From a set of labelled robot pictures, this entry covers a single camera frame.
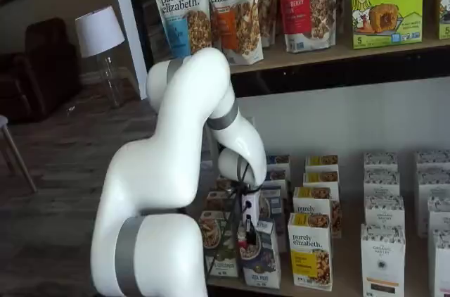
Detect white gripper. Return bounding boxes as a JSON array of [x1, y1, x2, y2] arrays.
[[240, 189, 264, 246]]

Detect blue and white oatmeal box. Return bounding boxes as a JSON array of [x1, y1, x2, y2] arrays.
[[238, 218, 282, 289], [259, 187, 288, 254]]

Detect blue white granola box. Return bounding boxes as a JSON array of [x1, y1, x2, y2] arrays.
[[266, 155, 292, 173], [265, 170, 291, 192]]

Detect yellow white granola box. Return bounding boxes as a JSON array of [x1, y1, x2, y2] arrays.
[[287, 212, 334, 293], [302, 170, 340, 191], [304, 155, 339, 173], [292, 187, 342, 240]]

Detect light wooden shelf board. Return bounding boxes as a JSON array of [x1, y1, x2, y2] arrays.
[[228, 38, 450, 78], [205, 166, 450, 297]]

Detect white patterned-top box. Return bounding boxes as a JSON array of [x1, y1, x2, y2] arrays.
[[413, 151, 450, 173], [427, 196, 450, 238], [364, 195, 406, 227], [364, 151, 399, 173], [361, 223, 407, 297], [432, 229, 450, 297], [364, 170, 401, 198], [414, 169, 450, 239]]

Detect black metal shelf rack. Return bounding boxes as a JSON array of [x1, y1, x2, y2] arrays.
[[122, 0, 450, 297]]

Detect green Bobo's apple pie box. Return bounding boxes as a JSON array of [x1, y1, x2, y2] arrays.
[[350, 0, 425, 50]]

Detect red label granola bag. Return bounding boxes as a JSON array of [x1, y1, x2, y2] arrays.
[[271, 0, 338, 53]]

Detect blue label granola bag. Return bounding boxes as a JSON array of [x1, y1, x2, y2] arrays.
[[149, 0, 214, 62]]

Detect white shade table lamp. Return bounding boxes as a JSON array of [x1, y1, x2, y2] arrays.
[[75, 6, 127, 110]]

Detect dark brown armchair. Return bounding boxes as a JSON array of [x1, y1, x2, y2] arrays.
[[0, 17, 82, 125]]

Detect grey chair wooden legs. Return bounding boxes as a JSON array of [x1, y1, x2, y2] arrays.
[[0, 115, 38, 194]]

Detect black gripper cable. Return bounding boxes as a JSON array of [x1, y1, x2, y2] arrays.
[[207, 165, 263, 272]]

